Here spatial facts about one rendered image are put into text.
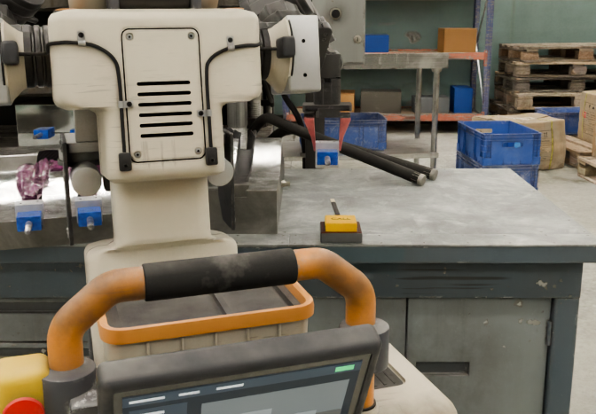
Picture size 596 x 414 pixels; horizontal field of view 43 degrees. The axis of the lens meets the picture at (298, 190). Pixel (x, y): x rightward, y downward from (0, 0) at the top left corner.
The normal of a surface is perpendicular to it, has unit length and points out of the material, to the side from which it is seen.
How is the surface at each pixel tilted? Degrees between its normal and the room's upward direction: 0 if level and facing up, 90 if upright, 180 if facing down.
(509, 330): 90
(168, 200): 82
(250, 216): 90
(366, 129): 92
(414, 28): 90
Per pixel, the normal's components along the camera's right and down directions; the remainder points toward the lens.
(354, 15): -0.01, 0.23
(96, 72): 0.32, 0.08
